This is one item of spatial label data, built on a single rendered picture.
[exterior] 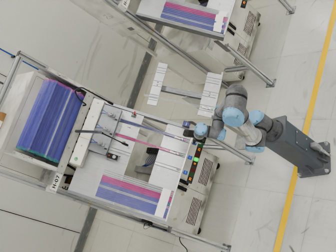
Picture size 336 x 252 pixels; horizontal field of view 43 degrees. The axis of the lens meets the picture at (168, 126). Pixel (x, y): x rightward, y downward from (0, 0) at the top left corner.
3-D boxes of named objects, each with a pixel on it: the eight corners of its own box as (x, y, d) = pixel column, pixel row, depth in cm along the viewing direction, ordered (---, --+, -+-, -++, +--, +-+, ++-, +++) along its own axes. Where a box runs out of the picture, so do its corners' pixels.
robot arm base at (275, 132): (283, 117, 273) (274, 111, 267) (282, 139, 267) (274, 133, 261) (263, 123, 283) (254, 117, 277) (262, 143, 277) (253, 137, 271)
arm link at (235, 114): (269, 133, 265) (244, 92, 221) (266, 156, 260) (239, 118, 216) (250, 133, 271) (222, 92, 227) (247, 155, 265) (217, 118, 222)
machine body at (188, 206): (224, 160, 371) (175, 133, 333) (201, 239, 353) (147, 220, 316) (174, 155, 420) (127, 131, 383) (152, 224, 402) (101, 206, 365)
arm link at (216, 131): (228, 122, 262) (210, 118, 262) (225, 138, 258) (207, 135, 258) (226, 126, 269) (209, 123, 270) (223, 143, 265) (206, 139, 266)
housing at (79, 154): (107, 106, 314) (104, 100, 301) (83, 169, 302) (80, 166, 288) (97, 103, 315) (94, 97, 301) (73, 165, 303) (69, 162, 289)
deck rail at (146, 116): (194, 130, 309) (195, 128, 303) (194, 133, 309) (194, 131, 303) (102, 102, 314) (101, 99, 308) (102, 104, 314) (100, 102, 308)
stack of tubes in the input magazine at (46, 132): (85, 95, 297) (52, 77, 281) (58, 163, 284) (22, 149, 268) (76, 96, 306) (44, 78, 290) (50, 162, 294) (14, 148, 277)
